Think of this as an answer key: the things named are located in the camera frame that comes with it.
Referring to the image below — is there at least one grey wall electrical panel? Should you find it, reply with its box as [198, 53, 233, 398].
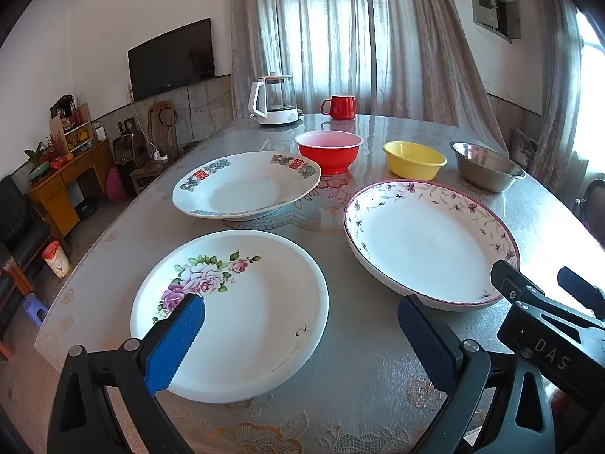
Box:
[469, 0, 522, 44]

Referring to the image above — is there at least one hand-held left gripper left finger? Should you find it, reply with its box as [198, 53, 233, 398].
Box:
[47, 293, 207, 454]

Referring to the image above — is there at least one white rose print plate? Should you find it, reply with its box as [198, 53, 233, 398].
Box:
[130, 229, 330, 405]

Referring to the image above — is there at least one purple plastic stool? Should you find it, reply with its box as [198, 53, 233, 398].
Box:
[23, 293, 49, 327]

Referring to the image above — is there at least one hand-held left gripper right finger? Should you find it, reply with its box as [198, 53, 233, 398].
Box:
[398, 294, 558, 454]

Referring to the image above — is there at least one red mug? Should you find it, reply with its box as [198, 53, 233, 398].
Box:
[320, 95, 356, 120]

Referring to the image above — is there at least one stainless steel bowl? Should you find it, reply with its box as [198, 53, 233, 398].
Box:
[449, 141, 526, 194]

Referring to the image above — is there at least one small wooden shelf with ornaments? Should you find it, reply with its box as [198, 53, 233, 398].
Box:
[50, 95, 95, 152]

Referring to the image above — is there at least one orange wooden cabinet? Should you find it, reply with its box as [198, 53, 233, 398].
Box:
[25, 139, 114, 237]

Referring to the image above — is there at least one white glass electric kettle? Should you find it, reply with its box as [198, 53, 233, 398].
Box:
[248, 72, 303, 127]

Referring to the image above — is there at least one pink ball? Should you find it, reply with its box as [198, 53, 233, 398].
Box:
[106, 166, 126, 202]

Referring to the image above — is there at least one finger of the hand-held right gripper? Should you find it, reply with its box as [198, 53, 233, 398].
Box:
[558, 267, 605, 317]
[490, 259, 605, 329]

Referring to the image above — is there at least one black wall television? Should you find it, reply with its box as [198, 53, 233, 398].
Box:
[127, 18, 216, 102]

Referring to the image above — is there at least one small dark heater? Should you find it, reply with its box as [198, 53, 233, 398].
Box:
[112, 135, 143, 171]

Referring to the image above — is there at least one black leather sofa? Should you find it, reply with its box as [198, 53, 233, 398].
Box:
[0, 175, 53, 294]

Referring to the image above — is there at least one red plastic bowl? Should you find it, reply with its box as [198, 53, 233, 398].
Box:
[294, 131, 364, 176]

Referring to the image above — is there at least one narrow beige sheer curtain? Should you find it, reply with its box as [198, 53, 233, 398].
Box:
[527, 0, 587, 180]

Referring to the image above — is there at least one wide beige sheer curtain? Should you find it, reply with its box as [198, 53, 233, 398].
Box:
[229, 0, 509, 152]

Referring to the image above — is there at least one white plate purple flower rim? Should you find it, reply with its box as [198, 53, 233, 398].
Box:
[343, 180, 521, 312]

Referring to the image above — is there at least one white dragon print scalloped plate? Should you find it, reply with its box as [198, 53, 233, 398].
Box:
[171, 151, 322, 221]

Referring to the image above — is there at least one yellow plastic bowl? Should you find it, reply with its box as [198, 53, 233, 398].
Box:
[382, 141, 447, 180]

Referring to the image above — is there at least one brown wooden chair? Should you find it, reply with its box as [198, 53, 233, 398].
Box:
[130, 101, 180, 194]

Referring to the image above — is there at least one green potted plant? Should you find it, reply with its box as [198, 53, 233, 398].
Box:
[23, 142, 50, 164]

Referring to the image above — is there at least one pile of printed papers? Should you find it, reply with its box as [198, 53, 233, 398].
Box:
[508, 127, 540, 171]

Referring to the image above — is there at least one white and red waste bin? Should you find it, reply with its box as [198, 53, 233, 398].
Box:
[42, 240, 71, 278]

